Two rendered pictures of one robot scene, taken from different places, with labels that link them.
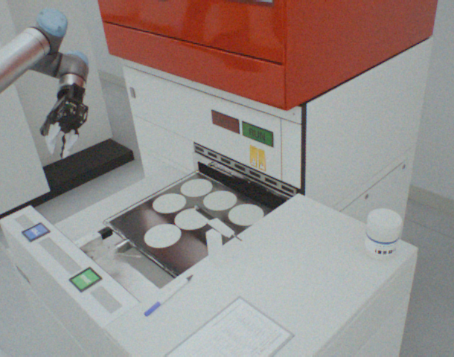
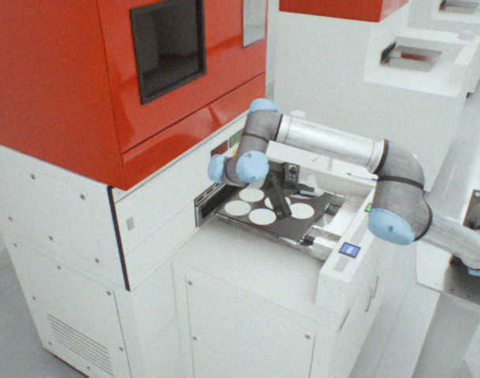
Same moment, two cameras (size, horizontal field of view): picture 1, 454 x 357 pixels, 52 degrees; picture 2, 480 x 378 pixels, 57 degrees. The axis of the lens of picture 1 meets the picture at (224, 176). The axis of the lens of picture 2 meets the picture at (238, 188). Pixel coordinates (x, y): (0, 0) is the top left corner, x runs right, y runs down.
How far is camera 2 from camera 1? 2.19 m
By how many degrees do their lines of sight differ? 86
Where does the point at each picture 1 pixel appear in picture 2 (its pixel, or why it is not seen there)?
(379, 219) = (299, 114)
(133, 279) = (341, 217)
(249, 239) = (306, 162)
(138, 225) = (295, 224)
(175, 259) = (320, 200)
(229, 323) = not seen: hidden behind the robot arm
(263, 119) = (240, 123)
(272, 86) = (261, 88)
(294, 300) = not seen: hidden behind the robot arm
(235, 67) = (245, 92)
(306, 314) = not seen: hidden behind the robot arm
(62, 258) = (363, 227)
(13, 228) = (352, 267)
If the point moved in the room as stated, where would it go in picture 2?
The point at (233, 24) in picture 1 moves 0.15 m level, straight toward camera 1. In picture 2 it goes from (246, 63) to (286, 60)
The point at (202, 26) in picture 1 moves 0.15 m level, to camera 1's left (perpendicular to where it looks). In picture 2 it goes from (229, 77) to (243, 92)
